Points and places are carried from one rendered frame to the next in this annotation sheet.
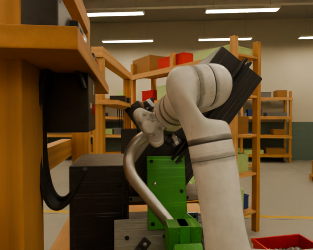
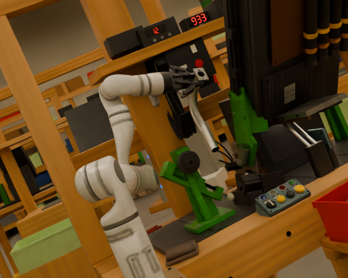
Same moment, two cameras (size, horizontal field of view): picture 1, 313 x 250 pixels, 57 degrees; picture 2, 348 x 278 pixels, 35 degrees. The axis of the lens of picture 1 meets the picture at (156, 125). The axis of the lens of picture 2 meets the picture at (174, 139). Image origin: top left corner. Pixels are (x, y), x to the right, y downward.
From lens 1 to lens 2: 1.85 m
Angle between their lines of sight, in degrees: 79
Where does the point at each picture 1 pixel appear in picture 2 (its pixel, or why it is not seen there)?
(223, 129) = (109, 112)
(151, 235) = not seen: hidden behind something
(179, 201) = (244, 127)
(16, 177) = (141, 127)
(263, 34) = not seen: outside the picture
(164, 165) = (235, 97)
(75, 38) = (99, 72)
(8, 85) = not seen: hidden behind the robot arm
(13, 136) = (132, 108)
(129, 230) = (235, 149)
